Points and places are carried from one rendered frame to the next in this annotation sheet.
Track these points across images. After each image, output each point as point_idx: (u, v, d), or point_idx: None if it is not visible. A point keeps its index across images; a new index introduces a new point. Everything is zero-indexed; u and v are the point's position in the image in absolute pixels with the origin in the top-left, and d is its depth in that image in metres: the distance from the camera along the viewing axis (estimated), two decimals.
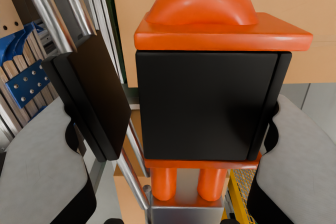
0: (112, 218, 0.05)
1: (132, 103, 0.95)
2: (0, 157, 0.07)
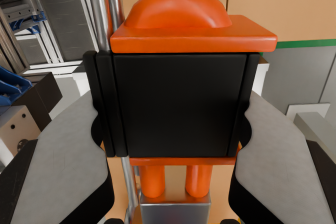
0: (112, 218, 0.05)
1: None
2: (32, 143, 0.08)
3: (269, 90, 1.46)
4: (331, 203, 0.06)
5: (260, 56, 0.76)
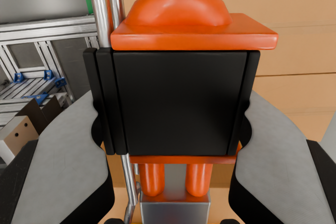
0: (112, 218, 0.05)
1: None
2: (32, 144, 0.08)
3: None
4: (332, 203, 0.06)
5: None
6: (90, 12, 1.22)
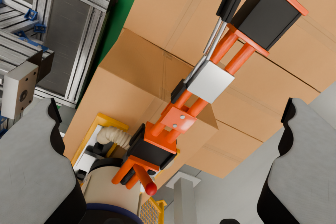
0: (112, 218, 0.05)
1: None
2: None
3: None
4: None
5: None
6: None
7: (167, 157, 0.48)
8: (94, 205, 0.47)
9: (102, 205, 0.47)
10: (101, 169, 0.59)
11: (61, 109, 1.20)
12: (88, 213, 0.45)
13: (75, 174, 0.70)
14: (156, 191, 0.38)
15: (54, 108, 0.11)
